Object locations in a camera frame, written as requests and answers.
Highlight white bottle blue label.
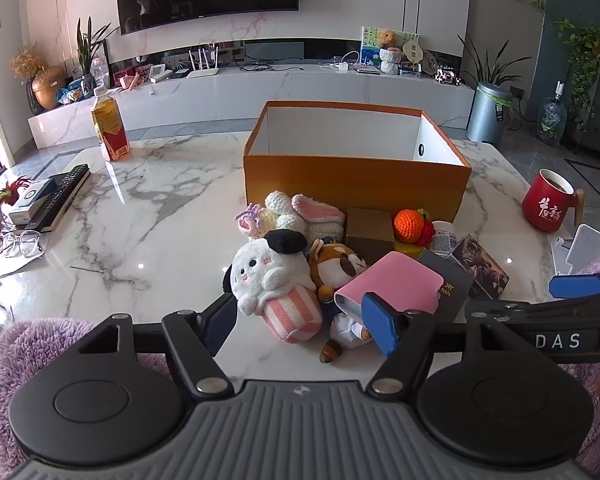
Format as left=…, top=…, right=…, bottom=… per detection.
left=429, top=220, right=459, bottom=257

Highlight red feather ornament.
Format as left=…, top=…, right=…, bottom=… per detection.
left=0, top=176, right=32, bottom=211

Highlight eyeglasses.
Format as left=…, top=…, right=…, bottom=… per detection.
left=0, top=230, right=45, bottom=257

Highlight brown fox plush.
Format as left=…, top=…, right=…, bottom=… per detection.
left=307, top=239, right=377, bottom=364

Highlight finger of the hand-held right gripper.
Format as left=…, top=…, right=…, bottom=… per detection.
left=464, top=292, right=600, bottom=364
left=549, top=269, right=600, bottom=300

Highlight white pink crocheted bunny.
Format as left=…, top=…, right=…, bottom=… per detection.
left=260, top=190, right=347, bottom=244

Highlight potted green plant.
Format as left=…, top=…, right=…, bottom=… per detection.
left=74, top=16, right=120, bottom=97

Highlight black remote control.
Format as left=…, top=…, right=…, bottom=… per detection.
left=29, top=164, right=91, bottom=234

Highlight small brown cardboard box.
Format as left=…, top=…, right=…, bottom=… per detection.
left=346, top=206, right=395, bottom=264

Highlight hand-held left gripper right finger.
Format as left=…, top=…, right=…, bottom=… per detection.
left=361, top=292, right=512, bottom=397

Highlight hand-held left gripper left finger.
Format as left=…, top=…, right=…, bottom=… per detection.
left=75, top=292, right=238, bottom=401

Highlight red mug wooden handle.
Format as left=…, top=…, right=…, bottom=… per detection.
left=521, top=168, right=586, bottom=233

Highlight trailing ivy plant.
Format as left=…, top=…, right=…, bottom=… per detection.
left=554, top=17, right=600, bottom=128

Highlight teddy bear in knitted basket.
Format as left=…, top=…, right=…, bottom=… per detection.
left=377, top=30, right=404, bottom=75

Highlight white phone stand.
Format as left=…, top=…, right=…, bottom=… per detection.
left=551, top=223, right=600, bottom=277

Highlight black box gold print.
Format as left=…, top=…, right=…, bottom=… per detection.
left=417, top=249, right=475, bottom=322

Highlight white router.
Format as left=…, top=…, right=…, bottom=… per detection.
left=186, top=45, right=222, bottom=79

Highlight tea bottle red label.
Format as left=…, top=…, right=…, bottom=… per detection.
left=90, top=87, right=131, bottom=162

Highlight orange cardboard box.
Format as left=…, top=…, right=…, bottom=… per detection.
left=243, top=101, right=473, bottom=223

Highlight snack bag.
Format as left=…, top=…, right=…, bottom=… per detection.
left=56, top=79, right=99, bottom=107

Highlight silver trash can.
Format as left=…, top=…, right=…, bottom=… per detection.
left=466, top=81, right=514, bottom=147

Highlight illustrated card box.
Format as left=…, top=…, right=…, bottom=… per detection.
left=449, top=234, right=510, bottom=300

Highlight white dog plush striped cup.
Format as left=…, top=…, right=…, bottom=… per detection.
left=223, top=229, right=323, bottom=345

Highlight painted picture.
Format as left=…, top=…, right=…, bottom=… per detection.
left=360, top=25, right=420, bottom=69

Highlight crocheted orange toy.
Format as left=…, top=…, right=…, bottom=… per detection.
left=393, top=208, right=436, bottom=247

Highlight water jug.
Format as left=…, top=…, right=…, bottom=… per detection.
left=535, top=80, right=569, bottom=147

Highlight purple crocheted flower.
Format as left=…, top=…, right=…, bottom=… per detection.
left=234, top=203, right=267, bottom=239

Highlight white blue box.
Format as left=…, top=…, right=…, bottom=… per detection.
left=7, top=178, right=58, bottom=225

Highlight pink case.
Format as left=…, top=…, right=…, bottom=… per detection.
left=334, top=251, right=444, bottom=322

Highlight white desk thermometer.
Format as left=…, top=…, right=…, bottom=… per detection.
left=146, top=63, right=174, bottom=84

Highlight marble television cabinet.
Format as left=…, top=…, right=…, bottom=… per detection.
left=27, top=62, right=475, bottom=150

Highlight long-leaf potted plant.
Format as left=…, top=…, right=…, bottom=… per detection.
left=456, top=34, right=523, bottom=92

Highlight bronze vase dried flowers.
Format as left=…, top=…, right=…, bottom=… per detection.
left=9, top=45, right=65, bottom=112

